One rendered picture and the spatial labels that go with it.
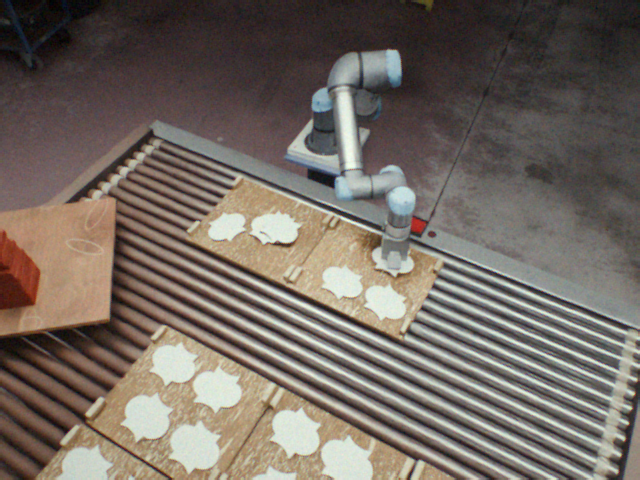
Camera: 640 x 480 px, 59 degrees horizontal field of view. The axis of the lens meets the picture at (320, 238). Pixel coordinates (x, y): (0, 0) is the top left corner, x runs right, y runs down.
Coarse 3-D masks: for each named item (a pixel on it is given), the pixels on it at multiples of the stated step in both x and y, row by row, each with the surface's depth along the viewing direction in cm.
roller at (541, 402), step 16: (96, 192) 214; (128, 208) 209; (144, 224) 208; (160, 224) 204; (352, 320) 180; (384, 336) 177; (432, 352) 171; (448, 352) 171; (464, 368) 168; (480, 368) 168; (496, 384) 165; (512, 384) 164; (528, 400) 162; (544, 400) 161; (560, 416) 159; (576, 416) 158; (592, 432) 157; (608, 432) 155
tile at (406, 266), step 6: (378, 252) 191; (408, 252) 191; (378, 258) 190; (408, 258) 190; (378, 264) 188; (384, 264) 188; (402, 264) 188; (408, 264) 188; (384, 270) 187; (390, 270) 186; (396, 270) 186; (402, 270) 186; (408, 270) 186
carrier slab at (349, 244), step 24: (336, 240) 197; (360, 240) 197; (312, 264) 190; (336, 264) 191; (360, 264) 191; (432, 264) 191; (288, 288) 185; (312, 288) 184; (408, 288) 184; (360, 312) 178; (408, 312) 178
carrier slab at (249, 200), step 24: (240, 192) 213; (264, 192) 213; (216, 216) 205; (312, 216) 205; (192, 240) 197; (240, 240) 197; (312, 240) 197; (240, 264) 191; (264, 264) 191; (288, 264) 191
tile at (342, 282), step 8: (328, 272) 187; (336, 272) 187; (344, 272) 187; (352, 272) 187; (328, 280) 185; (336, 280) 185; (344, 280) 185; (352, 280) 185; (328, 288) 183; (336, 288) 183; (344, 288) 183; (352, 288) 183; (360, 288) 183; (336, 296) 181; (344, 296) 182; (352, 296) 181
